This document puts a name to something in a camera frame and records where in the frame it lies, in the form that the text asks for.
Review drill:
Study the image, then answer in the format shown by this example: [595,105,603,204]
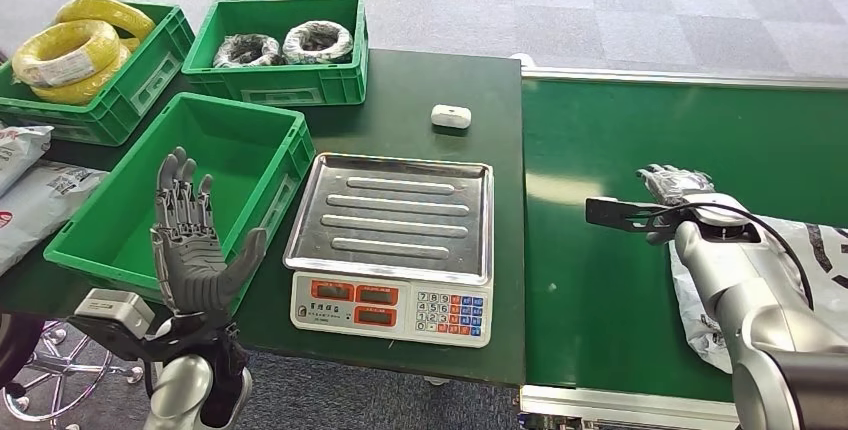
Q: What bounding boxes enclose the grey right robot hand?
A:
[635,163,718,208]

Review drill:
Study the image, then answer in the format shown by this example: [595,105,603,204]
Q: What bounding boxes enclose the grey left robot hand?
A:
[150,146,268,317]

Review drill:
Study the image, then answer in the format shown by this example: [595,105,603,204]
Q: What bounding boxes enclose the white printed plastic mailer package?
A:
[667,214,848,375]

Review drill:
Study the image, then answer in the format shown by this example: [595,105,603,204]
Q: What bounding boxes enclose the green conveyor belt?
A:
[518,67,848,430]

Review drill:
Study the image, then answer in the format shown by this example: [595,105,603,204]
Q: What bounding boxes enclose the empty green plastic crate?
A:
[42,91,317,306]

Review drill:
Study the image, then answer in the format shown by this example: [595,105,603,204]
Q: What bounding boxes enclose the large white mailer bag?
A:
[0,161,109,276]

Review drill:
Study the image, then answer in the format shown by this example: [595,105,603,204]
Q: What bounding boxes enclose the chrome office chair base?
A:
[0,314,146,430]

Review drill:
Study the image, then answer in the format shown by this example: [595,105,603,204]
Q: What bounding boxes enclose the green crate with yellow coils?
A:
[0,1,197,148]

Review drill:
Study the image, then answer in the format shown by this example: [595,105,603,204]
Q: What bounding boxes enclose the small white mailer bag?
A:
[0,124,54,196]

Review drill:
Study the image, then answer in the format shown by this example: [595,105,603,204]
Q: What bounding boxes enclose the green crate with black coils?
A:
[181,0,370,108]

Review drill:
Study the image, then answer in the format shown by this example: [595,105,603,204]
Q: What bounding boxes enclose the white scale with steel tray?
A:
[283,152,496,349]

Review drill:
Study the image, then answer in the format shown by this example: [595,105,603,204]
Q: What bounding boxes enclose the small white plastic device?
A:
[430,104,473,130]

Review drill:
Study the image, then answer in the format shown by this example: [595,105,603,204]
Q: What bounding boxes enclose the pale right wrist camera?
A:
[585,196,677,235]

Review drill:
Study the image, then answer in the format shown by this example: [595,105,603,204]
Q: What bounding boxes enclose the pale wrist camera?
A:
[585,196,677,235]
[66,289,167,362]

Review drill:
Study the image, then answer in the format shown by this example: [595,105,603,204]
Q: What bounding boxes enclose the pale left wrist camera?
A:
[66,289,167,362]

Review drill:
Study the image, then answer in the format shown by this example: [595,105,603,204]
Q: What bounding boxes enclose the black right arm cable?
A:
[652,201,816,312]

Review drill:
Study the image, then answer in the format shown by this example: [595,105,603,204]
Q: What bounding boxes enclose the wrapped black wire coil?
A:
[212,34,285,69]
[282,20,355,65]

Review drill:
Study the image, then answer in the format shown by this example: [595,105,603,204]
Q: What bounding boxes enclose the labelled yellow wire coil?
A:
[11,19,123,88]

